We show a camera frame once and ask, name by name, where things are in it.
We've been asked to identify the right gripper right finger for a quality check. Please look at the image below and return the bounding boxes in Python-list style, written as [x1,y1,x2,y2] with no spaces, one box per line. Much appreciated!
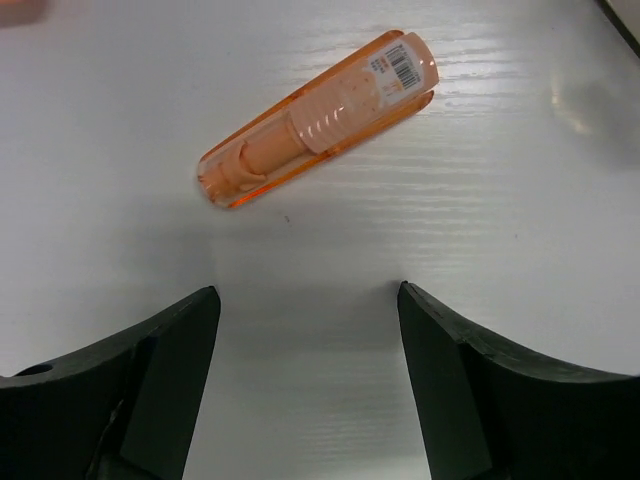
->
[397,282,639,479]

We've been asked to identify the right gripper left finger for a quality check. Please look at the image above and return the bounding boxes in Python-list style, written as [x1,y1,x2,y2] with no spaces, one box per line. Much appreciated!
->
[1,286,221,479]

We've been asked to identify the orange highlighter pen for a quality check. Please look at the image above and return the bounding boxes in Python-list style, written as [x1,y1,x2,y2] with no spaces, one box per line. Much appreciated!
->
[197,30,439,208]

